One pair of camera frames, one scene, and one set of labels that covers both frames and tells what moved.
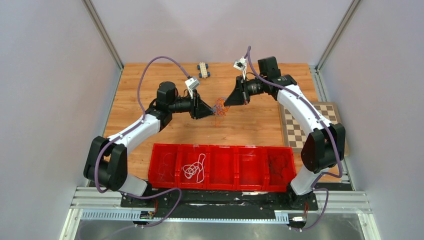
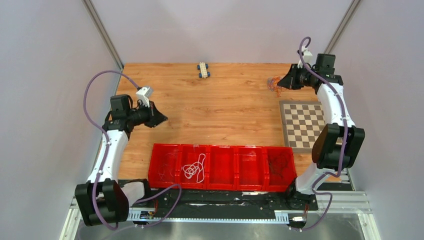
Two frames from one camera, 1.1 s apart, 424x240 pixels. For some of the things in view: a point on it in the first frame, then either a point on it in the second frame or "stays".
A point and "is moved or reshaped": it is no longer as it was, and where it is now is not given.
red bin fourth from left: (251, 168) stays
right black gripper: (240, 95) -> (289, 81)
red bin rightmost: (279, 168) stays
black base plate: (221, 203) stays
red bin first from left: (164, 171) stays
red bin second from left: (189, 154) stays
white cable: (197, 167) stays
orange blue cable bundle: (219, 109) is moved or reshaped
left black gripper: (199, 109) -> (155, 117)
